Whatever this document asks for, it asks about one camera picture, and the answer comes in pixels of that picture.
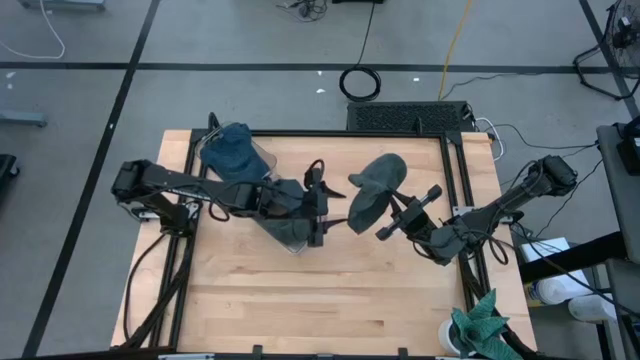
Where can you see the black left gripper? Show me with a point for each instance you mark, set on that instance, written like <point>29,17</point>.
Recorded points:
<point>317,210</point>

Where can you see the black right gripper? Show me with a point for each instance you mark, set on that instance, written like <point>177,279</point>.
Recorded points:
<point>417,220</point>

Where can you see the blue fabric cap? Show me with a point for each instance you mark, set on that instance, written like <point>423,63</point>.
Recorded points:
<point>232,155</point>

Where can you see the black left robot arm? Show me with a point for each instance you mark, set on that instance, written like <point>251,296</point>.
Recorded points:
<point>165,177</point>

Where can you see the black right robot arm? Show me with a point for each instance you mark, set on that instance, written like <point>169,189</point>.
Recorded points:
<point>520,192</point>

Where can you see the clear plastic bin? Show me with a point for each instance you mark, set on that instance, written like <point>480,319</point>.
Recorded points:
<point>269,161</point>
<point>299,248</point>

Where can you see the black perforated computer case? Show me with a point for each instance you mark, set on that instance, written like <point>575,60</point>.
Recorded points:
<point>410,117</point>

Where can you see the green artificial plant white pot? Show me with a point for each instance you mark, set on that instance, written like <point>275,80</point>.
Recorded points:
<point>480,330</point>

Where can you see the white box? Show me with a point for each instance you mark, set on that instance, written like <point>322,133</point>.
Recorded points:
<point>545,249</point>

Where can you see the white paper towel roll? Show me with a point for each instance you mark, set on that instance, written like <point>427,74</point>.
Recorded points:
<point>592,307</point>
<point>562,290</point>

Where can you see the grey metal cart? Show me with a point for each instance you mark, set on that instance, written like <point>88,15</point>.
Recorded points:
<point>622,210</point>

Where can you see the black floor fan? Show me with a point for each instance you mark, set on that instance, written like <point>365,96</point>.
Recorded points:
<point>622,30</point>

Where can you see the black aluminium table frame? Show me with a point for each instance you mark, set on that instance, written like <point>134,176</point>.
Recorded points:
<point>325,133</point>

